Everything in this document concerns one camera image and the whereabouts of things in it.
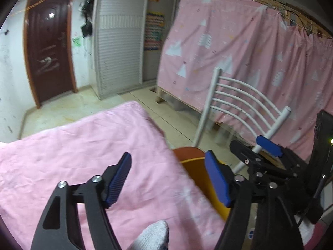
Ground dark brown door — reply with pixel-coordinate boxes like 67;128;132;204
23;0;78;109

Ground white metal chair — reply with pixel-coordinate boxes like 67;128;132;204
173;68;292;175

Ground hanging black bags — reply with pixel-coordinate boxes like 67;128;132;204
79;0;97;38

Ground pink bedsheet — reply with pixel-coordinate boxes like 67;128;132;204
0;100;229;250

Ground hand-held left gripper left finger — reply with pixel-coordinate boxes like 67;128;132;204
31;151;132;250

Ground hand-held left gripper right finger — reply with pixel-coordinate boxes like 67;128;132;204
204;150;305;250

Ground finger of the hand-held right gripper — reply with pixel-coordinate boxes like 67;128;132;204
256;135;311;174
229;140;297;185

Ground yellow bin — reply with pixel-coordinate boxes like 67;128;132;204
180;157;232;222

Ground pink tree-print curtain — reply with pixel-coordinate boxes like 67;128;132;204
157;0;333;159

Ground colourful chart poster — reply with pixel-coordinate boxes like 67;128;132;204
144;10;166;51

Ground person's left hand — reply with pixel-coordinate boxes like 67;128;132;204
127;220;169;250

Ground white slatted wardrobe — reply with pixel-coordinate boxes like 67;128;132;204
90;0;188;99

